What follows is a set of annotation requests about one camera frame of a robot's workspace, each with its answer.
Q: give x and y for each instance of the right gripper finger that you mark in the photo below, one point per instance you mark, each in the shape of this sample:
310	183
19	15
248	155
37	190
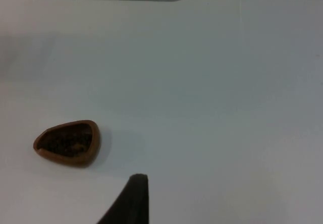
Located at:
133	203

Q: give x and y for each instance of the dark wooden cup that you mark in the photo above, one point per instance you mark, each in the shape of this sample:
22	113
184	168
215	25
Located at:
68	161

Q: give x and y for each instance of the coffee beans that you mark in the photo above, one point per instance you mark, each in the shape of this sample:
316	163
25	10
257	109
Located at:
65	142

